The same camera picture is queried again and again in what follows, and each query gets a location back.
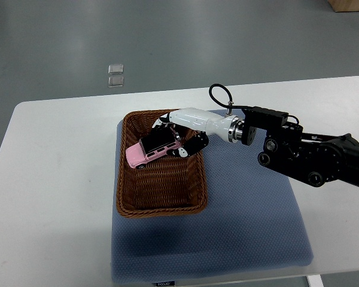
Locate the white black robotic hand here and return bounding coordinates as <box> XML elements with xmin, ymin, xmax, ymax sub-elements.
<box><xmin>152</xmin><ymin>108</ymin><xmax>243</xmax><ymax>158</ymax></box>

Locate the pink toy car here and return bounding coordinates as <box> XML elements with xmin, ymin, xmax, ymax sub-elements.
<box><xmin>126</xmin><ymin>127</ymin><xmax>181</xmax><ymax>169</ymax></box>

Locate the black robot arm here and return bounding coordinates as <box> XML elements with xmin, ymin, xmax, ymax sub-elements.
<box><xmin>235</xmin><ymin>106</ymin><xmax>359</xmax><ymax>187</ymax></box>

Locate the brown wicker basket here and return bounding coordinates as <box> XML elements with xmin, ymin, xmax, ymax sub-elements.
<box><xmin>114</xmin><ymin>109</ymin><xmax>208</xmax><ymax>218</ymax></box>

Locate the upper clear floor tile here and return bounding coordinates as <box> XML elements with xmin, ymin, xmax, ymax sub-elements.
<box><xmin>108</xmin><ymin>63</ymin><xmax>124</xmax><ymax>75</ymax></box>

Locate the blue grey foam mat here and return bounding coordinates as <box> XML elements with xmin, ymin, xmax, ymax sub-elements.
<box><xmin>111</xmin><ymin>130</ymin><xmax>313</xmax><ymax>284</ymax></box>

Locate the wooden box corner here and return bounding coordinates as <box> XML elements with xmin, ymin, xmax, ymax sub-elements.
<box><xmin>328</xmin><ymin>0</ymin><xmax>359</xmax><ymax>12</ymax></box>

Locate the white table leg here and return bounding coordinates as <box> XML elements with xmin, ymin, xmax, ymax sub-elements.
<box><xmin>306</xmin><ymin>274</ymin><xmax>324</xmax><ymax>287</ymax></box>

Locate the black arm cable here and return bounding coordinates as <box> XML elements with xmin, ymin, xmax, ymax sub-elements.
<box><xmin>209</xmin><ymin>83</ymin><xmax>249</xmax><ymax>117</ymax></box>

